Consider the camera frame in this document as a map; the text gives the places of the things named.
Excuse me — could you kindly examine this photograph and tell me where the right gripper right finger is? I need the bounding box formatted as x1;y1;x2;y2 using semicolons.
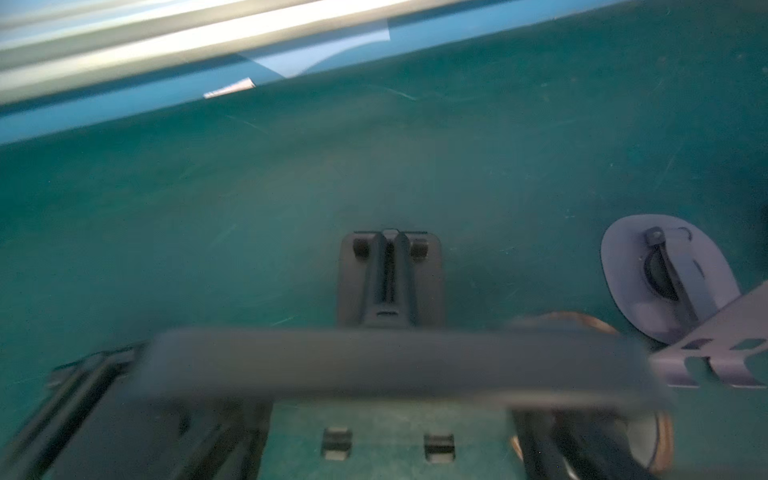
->
512;411;656;479

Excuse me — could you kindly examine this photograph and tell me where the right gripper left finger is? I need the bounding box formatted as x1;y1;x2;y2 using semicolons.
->
173;407;270;479

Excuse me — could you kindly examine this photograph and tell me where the round wooden phone stand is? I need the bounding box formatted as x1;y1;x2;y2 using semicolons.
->
505;312;667;456

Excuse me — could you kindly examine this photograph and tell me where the black phone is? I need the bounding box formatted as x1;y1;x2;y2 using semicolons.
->
128;326;670;412

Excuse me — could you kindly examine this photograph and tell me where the lilac small phone stand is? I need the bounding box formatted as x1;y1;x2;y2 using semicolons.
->
600;214;767;389

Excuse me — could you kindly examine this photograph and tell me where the black middle back stand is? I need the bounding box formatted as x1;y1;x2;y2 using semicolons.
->
1;343;273;479

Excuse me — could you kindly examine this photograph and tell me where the black stand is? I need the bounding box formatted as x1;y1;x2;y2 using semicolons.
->
1;343;273;479
320;228;457;464

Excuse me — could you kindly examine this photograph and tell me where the black right back stand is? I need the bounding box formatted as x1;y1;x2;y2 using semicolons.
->
320;228;457;464

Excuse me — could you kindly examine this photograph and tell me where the aluminium frame back rail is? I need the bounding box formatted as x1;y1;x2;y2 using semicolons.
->
1;1;443;105

